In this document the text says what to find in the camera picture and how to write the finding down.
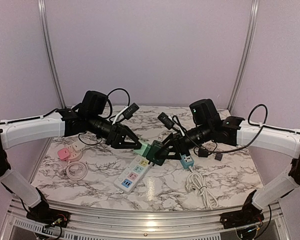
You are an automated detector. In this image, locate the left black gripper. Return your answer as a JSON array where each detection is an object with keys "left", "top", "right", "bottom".
[{"left": 87, "top": 113, "right": 143, "bottom": 149}]

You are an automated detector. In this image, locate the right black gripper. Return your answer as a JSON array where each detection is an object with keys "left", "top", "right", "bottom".
[{"left": 155, "top": 121, "right": 213, "bottom": 160}]

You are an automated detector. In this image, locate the dark green cube adapter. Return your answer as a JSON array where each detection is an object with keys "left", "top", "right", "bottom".
[{"left": 146, "top": 140, "right": 165, "bottom": 166}]

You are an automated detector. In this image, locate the teal power strip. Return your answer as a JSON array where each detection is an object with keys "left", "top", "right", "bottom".
[{"left": 180, "top": 154, "right": 195, "bottom": 169}]

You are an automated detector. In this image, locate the light green plug adapter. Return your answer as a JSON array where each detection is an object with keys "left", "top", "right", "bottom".
[{"left": 133, "top": 140, "right": 151, "bottom": 157}]

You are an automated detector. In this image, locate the black power adapter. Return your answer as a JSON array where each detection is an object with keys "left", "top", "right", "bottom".
[{"left": 197, "top": 149, "right": 210, "bottom": 158}]

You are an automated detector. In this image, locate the white long power strip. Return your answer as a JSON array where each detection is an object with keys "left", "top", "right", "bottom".
[{"left": 113, "top": 155, "right": 152, "bottom": 194}]

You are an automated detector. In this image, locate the beige round power strip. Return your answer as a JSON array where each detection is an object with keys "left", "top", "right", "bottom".
[{"left": 66, "top": 140, "right": 86, "bottom": 162}]

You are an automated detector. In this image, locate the small black usb charger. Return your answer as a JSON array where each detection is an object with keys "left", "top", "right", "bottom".
[{"left": 214, "top": 153, "right": 223, "bottom": 162}]

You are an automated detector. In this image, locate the pink cube socket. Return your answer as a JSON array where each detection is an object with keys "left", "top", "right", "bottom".
[{"left": 57, "top": 147, "right": 71, "bottom": 161}]

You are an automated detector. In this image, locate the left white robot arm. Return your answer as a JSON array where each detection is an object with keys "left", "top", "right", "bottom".
[{"left": 0, "top": 108, "right": 142, "bottom": 223}]

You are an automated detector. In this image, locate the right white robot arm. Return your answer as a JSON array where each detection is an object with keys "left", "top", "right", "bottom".
[{"left": 160, "top": 116, "right": 300, "bottom": 224}]

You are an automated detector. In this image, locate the white teal strip cord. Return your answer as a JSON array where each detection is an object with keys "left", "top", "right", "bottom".
[{"left": 186, "top": 167, "right": 219, "bottom": 210}]

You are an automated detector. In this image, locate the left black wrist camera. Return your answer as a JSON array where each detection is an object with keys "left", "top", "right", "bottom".
[{"left": 78, "top": 90, "right": 109, "bottom": 117}]

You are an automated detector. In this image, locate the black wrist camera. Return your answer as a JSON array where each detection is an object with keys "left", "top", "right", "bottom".
[
  {"left": 189, "top": 98, "right": 221, "bottom": 126},
  {"left": 78, "top": 90, "right": 109, "bottom": 117}
]

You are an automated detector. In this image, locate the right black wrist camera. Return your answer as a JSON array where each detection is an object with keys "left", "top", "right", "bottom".
[{"left": 189, "top": 98, "right": 221, "bottom": 126}]

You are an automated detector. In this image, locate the aluminium front rail frame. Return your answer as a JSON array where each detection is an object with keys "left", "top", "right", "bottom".
[{"left": 0, "top": 197, "right": 292, "bottom": 240}]

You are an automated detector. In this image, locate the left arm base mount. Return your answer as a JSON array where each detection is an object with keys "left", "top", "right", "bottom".
[{"left": 26, "top": 198, "right": 70, "bottom": 228}]

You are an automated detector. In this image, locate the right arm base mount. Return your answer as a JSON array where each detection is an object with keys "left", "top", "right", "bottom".
[{"left": 220, "top": 191, "right": 265, "bottom": 229}]

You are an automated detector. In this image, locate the left aluminium post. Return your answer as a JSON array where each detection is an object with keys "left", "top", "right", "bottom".
[{"left": 37, "top": 0, "right": 66, "bottom": 108}]

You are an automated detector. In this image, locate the aluminium post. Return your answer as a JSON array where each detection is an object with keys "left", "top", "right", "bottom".
[
  {"left": 37, "top": 0, "right": 66, "bottom": 108},
  {"left": 227, "top": 0, "right": 260, "bottom": 113}
]

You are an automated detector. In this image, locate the right aluminium post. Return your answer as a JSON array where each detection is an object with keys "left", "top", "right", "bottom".
[{"left": 227, "top": 0, "right": 260, "bottom": 113}]

